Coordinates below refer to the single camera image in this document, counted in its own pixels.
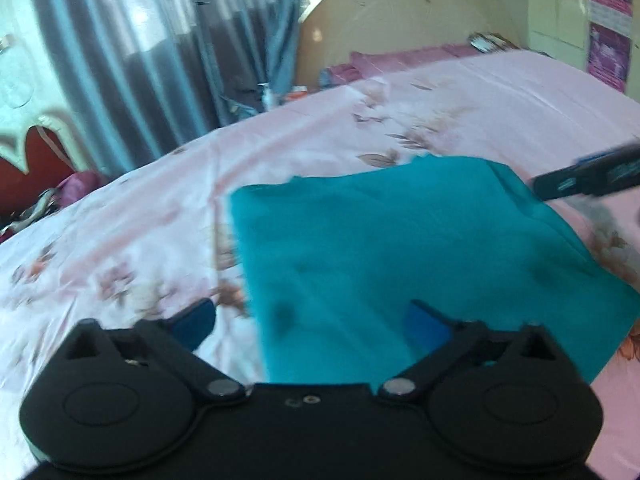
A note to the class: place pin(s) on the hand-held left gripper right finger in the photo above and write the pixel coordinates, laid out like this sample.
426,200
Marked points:
425,329

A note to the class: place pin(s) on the cream wardrobe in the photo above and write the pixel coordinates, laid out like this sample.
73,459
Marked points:
555,10

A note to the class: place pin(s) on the dark patterned small object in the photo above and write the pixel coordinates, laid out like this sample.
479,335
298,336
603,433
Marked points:
490,42

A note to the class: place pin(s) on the beige round headboard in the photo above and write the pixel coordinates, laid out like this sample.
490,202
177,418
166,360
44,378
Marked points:
400,5

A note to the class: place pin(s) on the purple pillow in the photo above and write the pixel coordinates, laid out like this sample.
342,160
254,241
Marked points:
400,57

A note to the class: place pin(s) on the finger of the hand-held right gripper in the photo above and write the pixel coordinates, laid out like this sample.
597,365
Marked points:
590,177

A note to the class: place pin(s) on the grey blue curtain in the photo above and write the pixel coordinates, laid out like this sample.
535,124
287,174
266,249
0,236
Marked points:
150,60

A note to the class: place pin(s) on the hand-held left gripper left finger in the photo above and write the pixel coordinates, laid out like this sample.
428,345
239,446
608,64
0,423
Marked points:
196,323

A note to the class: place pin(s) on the magenta cloth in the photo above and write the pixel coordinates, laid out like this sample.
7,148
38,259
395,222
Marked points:
82,187

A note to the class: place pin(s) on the purple wall poster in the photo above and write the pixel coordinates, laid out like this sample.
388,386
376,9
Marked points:
607,35

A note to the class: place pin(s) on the pink floral bed sheet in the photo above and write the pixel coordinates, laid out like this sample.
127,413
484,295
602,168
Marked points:
150,210

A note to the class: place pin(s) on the teal t-shirt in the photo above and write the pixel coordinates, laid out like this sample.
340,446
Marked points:
400,260

